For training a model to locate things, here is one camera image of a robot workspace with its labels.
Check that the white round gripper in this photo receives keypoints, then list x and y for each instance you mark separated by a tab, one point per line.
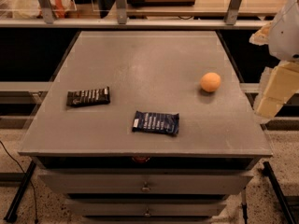
286	36

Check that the blue rxbar blueberry wrapper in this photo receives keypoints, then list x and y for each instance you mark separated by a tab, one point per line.
160	123

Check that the black rxbar chocolate wrapper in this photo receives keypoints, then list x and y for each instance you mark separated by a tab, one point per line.
88	97

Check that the orange ball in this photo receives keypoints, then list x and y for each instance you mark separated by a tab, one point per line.
210	82

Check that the grey drawer cabinet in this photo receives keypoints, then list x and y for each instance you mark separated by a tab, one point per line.
146	71

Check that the lower grey drawer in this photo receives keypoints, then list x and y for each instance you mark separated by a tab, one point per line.
146	208

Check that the grey drawer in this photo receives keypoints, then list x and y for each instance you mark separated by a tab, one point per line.
146	208
218	184

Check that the upper grey drawer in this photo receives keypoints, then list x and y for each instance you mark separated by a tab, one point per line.
218	184

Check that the white plastic bag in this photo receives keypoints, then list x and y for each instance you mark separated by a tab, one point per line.
30	9

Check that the black right floor rail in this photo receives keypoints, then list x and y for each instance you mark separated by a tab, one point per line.
282	199

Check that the black floor rail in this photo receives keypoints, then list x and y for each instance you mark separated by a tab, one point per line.
282	199
23	179

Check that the metal shelf frame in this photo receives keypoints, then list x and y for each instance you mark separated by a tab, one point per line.
206	14

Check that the black left floor rail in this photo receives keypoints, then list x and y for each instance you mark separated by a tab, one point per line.
23	179

